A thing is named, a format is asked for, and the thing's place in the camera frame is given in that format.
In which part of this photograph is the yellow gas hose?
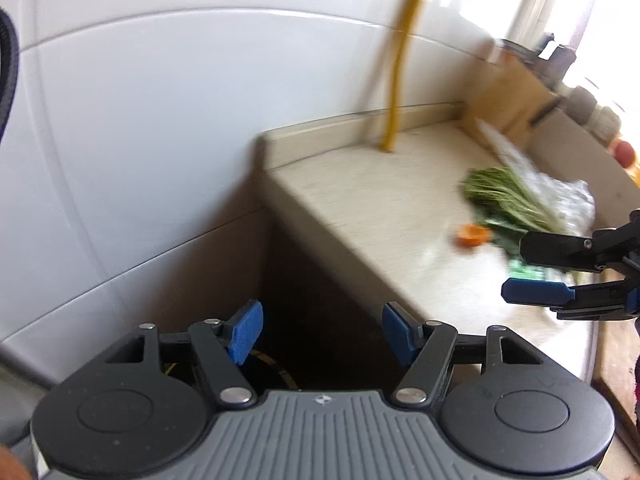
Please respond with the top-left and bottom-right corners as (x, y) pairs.
(378, 0), (436, 154)

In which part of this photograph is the dark green leafy vegetable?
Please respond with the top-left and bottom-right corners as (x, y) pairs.
(459, 167), (562, 260)

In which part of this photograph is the red tomato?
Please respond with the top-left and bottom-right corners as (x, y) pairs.
(613, 140), (637, 169)

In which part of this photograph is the orange peel piece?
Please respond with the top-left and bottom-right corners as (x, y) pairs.
(454, 223), (492, 248)

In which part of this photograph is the large clear plastic bag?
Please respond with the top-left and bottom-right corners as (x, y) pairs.
(475, 119), (596, 235)

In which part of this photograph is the wooden knife block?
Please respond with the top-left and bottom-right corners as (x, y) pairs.
(458, 46), (560, 151)

